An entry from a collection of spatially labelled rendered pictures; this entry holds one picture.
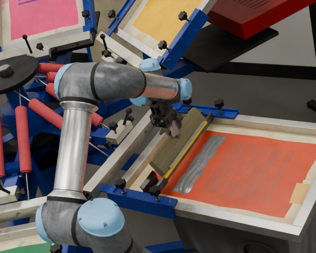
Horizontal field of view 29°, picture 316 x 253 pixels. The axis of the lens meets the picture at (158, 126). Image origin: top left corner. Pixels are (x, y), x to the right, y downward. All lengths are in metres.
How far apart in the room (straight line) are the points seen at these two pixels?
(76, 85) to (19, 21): 1.89
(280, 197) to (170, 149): 0.47
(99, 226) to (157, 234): 2.00
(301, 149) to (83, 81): 1.01
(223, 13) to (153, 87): 1.39
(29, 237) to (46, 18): 1.52
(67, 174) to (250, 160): 0.90
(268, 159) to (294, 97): 2.04
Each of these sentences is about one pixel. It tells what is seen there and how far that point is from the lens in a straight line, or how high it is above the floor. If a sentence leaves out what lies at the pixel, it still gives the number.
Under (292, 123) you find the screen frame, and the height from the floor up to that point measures 0.99.
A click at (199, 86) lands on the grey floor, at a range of 4.79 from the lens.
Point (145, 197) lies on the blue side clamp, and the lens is 2.34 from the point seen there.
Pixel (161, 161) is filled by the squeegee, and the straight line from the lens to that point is 2.35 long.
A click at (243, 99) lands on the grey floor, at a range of 4.52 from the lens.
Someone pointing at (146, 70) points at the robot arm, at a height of 1.43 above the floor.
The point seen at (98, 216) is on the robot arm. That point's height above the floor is 1.43.
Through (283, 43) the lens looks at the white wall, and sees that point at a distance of 4.51.
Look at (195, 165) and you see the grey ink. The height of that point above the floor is 0.96.
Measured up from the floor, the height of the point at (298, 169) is 0.96.
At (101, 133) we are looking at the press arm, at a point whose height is 1.04.
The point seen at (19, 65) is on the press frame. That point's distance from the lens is 2.89.
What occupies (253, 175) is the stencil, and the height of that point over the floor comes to 0.96.
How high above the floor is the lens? 2.49
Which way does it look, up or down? 34 degrees down
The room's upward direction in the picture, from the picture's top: 18 degrees counter-clockwise
